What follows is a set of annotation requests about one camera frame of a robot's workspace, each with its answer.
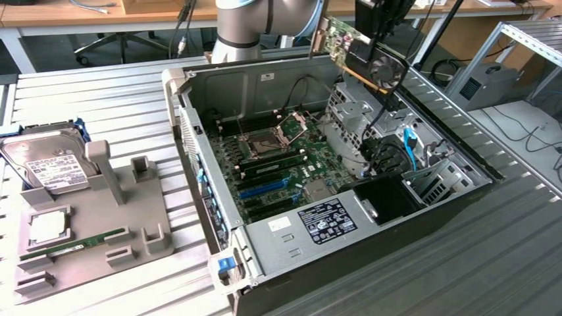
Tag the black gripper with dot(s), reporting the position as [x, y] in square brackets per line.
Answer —
[365, 16]

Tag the graphics card with black fan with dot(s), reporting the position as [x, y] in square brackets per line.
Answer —
[385, 67]

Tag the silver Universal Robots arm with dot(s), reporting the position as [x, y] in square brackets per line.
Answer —
[236, 33]

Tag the black stand pole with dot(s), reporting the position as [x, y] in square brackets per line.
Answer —
[444, 26]

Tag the wooden desk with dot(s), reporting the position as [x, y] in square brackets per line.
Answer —
[52, 16]
[482, 10]

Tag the perforated metal drive cage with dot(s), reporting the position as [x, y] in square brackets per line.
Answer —
[347, 112]

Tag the open PC case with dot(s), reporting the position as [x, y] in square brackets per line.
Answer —
[228, 79]

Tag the metal socket cover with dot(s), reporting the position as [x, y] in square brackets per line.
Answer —
[291, 126]

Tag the thin metal locking lever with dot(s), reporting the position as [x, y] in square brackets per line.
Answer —
[240, 126]

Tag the CPU socket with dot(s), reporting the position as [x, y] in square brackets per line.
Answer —
[263, 146]

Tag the green motherboard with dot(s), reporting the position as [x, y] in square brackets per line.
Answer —
[316, 164]

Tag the dark green RAM stick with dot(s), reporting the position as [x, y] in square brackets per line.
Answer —
[272, 164]

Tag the silver disk bay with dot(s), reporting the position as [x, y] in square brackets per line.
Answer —
[439, 184]

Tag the black long expansion slot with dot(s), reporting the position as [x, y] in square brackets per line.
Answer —
[265, 204]
[267, 214]
[260, 177]

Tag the black office chair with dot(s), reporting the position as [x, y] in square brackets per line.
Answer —
[124, 41]

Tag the blue disk caddy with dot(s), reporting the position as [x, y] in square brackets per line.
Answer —
[82, 128]

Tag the silver power supply with label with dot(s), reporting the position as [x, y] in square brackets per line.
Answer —
[272, 253]

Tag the silver hard disk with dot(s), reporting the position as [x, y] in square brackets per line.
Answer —
[52, 164]

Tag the grey parts rack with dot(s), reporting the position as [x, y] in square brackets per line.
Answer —
[86, 214]

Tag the green RAM stick with sticker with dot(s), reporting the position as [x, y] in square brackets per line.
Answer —
[93, 242]

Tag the silver CPU chip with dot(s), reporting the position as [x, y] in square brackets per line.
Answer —
[48, 228]

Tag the aluminium frame rack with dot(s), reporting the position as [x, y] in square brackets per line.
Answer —
[531, 36]

